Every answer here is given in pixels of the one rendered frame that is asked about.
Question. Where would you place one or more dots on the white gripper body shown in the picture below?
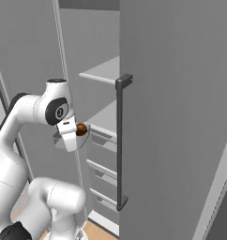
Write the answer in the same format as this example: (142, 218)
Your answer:
(70, 140)

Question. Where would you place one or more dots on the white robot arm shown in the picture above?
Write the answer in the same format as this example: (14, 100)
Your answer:
(12, 175)

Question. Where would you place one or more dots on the clear meat container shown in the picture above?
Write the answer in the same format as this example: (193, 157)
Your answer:
(82, 140)

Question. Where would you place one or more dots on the brown chicken drumstick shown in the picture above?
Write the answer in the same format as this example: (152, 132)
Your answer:
(81, 129)

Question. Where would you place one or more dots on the grey freezer drawer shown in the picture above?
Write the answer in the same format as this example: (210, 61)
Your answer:
(102, 142)
(102, 198)
(101, 172)

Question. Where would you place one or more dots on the grey freezer rack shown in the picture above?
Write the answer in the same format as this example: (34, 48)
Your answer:
(106, 120)
(104, 73)

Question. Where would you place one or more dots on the grey freezer cabinet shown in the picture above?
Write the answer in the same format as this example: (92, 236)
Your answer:
(87, 37)

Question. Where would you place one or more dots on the grey freezer door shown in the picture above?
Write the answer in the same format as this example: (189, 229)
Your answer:
(174, 118)

